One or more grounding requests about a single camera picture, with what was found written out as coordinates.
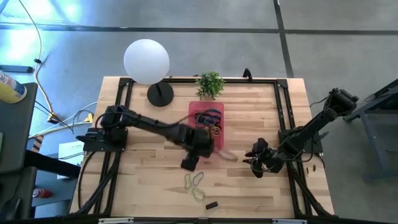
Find yellow cable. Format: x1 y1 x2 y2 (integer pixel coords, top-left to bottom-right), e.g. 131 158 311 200
17 0 58 123

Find black power strip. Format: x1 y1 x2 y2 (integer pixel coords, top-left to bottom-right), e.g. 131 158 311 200
0 64 34 74

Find white cable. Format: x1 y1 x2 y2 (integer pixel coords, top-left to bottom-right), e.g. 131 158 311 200
27 101 98 139

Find white globe table lamp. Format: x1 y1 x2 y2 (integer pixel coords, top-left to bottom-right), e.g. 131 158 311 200
123 38 175 108

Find long black wide rubber band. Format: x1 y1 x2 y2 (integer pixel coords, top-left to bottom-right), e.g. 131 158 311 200
195 112 222 129

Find black clamp bracket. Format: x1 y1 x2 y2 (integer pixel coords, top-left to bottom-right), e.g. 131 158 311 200
242 67 254 82

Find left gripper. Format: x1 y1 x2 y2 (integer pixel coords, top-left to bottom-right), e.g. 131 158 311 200
177 126 238 173

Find black side table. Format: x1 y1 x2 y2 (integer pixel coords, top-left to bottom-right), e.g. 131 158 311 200
0 82 81 222

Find small green potted plant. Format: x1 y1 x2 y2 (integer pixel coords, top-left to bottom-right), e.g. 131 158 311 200
195 70 226 101

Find grey metal stand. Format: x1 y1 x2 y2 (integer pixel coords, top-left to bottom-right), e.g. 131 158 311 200
344 78 398 183

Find red rubber band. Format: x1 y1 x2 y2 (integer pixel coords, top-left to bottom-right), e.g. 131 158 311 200
216 148 239 162

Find red drink can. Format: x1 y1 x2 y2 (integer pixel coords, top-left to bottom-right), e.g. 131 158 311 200
32 187 53 199

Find silver metal bracket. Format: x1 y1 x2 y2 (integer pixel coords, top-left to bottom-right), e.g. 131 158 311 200
98 217 135 224
272 218 308 224

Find yellow wipes canister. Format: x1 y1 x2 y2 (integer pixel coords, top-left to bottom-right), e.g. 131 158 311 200
0 70 28 105

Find pink translucent plastic bin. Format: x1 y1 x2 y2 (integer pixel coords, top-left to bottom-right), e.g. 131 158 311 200
187 100 226 151

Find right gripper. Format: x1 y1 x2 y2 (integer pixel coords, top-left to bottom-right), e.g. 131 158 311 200
242 137 285 179

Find black aluminium table frame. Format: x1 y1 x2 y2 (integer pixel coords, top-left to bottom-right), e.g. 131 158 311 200
68 76 336 218

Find white paper sheet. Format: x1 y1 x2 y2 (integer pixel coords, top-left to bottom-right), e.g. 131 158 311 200
57 141 85 180

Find yellow rubber band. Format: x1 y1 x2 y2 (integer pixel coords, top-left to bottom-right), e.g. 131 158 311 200
208 124 223 137

